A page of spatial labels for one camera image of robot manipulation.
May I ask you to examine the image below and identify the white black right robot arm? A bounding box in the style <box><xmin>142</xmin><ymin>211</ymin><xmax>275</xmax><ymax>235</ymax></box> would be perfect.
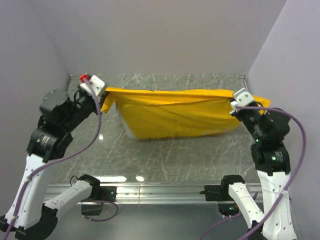
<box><xmin>220</xmin><ymin>109</ymin><xmax>297</xmax><ymax>240</ymax></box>

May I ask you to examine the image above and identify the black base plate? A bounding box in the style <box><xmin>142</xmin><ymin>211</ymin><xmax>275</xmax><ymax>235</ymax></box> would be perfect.
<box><xmin>199</xmin><ymin>184</ymin><xmax>240</xmax><ymax>217</ymax></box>
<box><xmin>81</xmin><ymin>186</ymin><xmax>117</xmax><ymax>217</ymax></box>

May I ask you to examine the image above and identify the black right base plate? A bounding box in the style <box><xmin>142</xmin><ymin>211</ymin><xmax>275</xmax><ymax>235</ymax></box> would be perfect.
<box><xmin>199</xmin><ymin>184</ymin><xmax>240</xmax><ymax>217</ymax></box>

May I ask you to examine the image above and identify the yellow printed pillowcase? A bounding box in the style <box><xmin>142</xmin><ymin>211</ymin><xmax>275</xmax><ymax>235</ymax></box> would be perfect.
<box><xmin>100</xmin><ymin>86</ymin><xmax>271</xmax><ymax>141</ymax></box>

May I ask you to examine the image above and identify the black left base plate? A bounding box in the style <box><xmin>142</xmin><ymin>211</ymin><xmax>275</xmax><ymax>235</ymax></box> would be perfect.
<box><xmin>81</xmin><ymin>186</ymin><xmax>117</xmax><ymax>217</ymax></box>

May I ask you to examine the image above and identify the aluminium front mounting rail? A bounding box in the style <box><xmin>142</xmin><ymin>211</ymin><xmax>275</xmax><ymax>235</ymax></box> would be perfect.
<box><xmin>44</xmin><ymin>182</ymin><xmax>263</xmax><ymax>206</ymax></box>

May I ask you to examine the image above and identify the cream dotted foam pillow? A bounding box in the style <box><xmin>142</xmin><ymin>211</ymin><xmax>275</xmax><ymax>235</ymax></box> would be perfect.
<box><xmin>116</xmin><ymin>107</ymin><xmax>140</xmax><ymax>140</ymax></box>

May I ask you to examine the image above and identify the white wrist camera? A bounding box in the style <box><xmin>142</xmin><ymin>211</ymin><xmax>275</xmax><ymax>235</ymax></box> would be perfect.
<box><xmin>79</xmin><ymin>73</ymin><xmax>107</xmax><ymax>97</ymax></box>
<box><xmin>229</xmin><ymin>87</ymin><xmax>255</xmax><ymax>116</ymax></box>

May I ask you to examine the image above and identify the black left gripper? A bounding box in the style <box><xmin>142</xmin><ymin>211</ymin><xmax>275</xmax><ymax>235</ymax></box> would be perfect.
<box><xmin>63</xmin><ymin>81</ymin><xmax>110</xmax><ymax>131</ymax></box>

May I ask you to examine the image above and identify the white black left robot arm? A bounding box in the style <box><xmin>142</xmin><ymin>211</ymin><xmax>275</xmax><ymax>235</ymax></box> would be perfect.
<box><xmin>0</xmin><ymin>88</ymin><xmax>103</xmax><ymax>240</ymax></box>

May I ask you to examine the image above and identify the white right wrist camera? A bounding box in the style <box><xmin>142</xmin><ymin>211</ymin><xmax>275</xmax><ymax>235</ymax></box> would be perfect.
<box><xmin>229</xmin><ymin>87</ymin><xmax>255</xmax><ymax>116</ymax></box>

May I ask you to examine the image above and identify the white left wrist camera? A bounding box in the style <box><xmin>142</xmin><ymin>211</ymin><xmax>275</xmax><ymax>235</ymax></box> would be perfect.
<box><xmin>79</xmin><ymin>73</ymin><xmax>107</xmax><ymax>97</ymax></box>

